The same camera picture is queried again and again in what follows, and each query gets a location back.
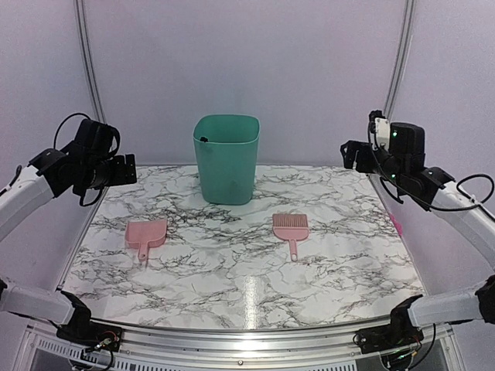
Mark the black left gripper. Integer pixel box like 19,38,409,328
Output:
81,153,136,189

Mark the pink scrap at table edge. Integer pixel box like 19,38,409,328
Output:
389,214,403,237

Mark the pink plastic dustpan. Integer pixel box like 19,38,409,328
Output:
125,220,168,262

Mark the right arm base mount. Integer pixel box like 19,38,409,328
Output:
353,324,424,354

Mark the aluminium front table rail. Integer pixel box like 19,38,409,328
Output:
22,308,461,371

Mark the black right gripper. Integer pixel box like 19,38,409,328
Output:
341,141,408,187

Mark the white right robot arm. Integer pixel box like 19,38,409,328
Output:
335,117,494,346

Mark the pink plastic hand brush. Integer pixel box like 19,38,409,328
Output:
272,213,309,262

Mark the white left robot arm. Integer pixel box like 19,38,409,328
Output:
1,113,137,344

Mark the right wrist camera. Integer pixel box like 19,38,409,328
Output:
368,110,391,151

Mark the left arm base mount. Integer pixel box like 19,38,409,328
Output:
56,322,123,352

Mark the green plastic waste bin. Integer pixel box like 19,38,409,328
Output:
193,114,260,206

